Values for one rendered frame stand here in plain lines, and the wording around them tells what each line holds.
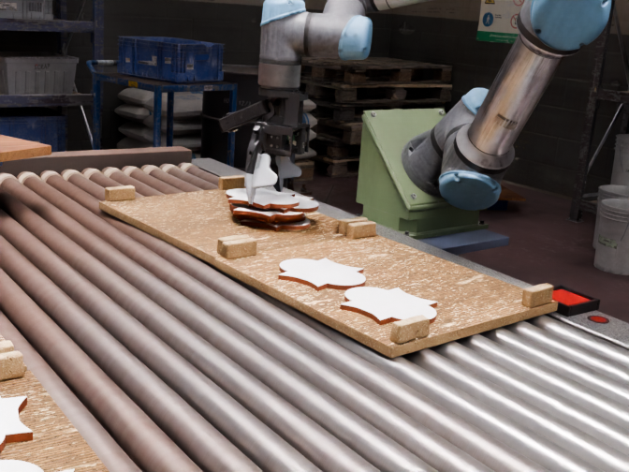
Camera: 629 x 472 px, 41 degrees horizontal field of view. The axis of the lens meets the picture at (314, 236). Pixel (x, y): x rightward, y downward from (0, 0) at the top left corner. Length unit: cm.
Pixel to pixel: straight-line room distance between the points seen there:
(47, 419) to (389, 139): 117
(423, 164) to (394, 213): 12
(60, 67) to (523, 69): 448
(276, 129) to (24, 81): 417
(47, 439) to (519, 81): 98
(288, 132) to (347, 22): 21
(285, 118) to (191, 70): 320
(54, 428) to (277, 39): 86
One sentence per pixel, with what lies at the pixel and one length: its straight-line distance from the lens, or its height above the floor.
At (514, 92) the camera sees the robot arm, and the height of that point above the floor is 122.
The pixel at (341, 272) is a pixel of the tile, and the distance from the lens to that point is 132.
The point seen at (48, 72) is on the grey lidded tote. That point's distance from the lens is 566.
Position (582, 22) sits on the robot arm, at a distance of 139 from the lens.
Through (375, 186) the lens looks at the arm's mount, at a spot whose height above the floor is 96.
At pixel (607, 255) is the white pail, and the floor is 10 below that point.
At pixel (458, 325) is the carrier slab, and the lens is 117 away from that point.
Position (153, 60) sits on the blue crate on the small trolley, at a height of 96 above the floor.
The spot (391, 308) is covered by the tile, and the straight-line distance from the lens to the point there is 118.
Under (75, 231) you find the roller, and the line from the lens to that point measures 158.
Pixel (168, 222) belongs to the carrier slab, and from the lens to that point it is 157.
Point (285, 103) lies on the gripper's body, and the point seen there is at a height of 117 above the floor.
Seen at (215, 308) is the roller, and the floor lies 91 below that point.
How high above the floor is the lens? 135
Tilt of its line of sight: 16 degrees down
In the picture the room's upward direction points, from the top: 4 degrees clockwise
